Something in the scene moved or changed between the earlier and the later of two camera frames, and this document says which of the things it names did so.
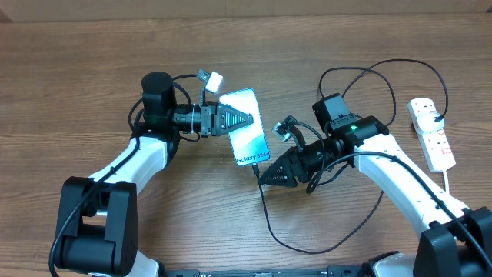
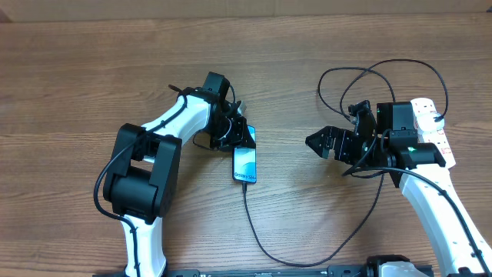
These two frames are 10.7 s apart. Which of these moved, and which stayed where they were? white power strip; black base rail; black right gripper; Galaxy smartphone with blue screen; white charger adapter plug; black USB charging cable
Moved: black right gripper; black USB charging cable; Galaxy smartphone with blue screen
Stayed: white power strip; black base rail; white charger adapter plug
